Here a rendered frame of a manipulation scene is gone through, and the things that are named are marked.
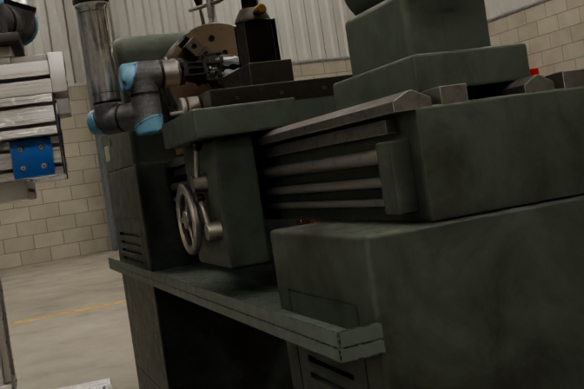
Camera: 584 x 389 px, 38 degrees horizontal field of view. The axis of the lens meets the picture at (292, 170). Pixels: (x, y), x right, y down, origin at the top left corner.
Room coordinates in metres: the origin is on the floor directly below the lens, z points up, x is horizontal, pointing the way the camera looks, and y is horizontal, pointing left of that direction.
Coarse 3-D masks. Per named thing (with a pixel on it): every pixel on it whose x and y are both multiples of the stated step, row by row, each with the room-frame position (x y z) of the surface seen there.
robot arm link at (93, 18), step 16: (80, 0) 2.24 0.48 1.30; (96, 0) 2.24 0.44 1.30; (80, 16) 2.26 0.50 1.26; (96, 16) 2.25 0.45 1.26; (96, 32) 2.25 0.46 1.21; (96, 48) 2.24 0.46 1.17; (112, 48) 2.28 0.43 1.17; (96, 64) 2.25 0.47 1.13; (112, 64) 2.27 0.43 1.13; (96, 80) 2.25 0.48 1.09; (112, 80) 2.26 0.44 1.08; (96, 96) 2.25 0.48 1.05; (112, 96) 2.26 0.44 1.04; (96, 112) 2.26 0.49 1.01; (112, 112) 2.24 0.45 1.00; (96, 128) 2.26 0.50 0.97; (112, 128) 2.25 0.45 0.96
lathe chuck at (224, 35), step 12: (204, 24) 2.47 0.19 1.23; (216, 24) 2.48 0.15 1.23; (228, 24) 2.49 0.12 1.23; (192, 36) 2.45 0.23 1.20; (204, 36) 2.47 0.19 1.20; (216, 36) 2.48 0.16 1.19; (228, 36) 2.49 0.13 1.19; (180, 48) 2.44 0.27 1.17; (216, 48) 2.48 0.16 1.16; (228, 48) 2.49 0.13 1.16; (192, 60) 2.45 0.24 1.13; (192, 84) 2.45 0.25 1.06; (204, 84) 2.46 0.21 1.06; (168, 96) 2.47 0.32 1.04; (180, 96) 2.43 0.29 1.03
